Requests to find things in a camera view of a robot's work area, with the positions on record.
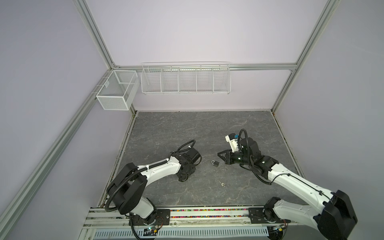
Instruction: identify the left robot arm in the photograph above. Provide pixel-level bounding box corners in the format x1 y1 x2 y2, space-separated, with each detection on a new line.
104 140 202 225

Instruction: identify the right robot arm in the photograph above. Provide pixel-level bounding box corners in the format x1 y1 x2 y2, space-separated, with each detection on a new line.
218 129 358 240

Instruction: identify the grey padlock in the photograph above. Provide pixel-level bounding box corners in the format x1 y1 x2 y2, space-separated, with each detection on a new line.
211 160 220 167

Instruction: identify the white mesh box basket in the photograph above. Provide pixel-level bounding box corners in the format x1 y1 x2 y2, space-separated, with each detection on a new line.
96 70 140 111

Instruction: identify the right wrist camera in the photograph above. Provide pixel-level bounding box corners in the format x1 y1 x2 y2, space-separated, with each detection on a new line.
225 133 239 153

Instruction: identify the white vented cable duct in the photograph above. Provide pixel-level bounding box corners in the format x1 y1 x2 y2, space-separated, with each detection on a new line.
93 226 269 240

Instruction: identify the white wire shelf basket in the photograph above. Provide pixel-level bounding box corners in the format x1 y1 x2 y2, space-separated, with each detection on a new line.
141 62 232 95

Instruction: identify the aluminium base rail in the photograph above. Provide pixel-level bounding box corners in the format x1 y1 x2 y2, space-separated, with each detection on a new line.
82 202 318 230

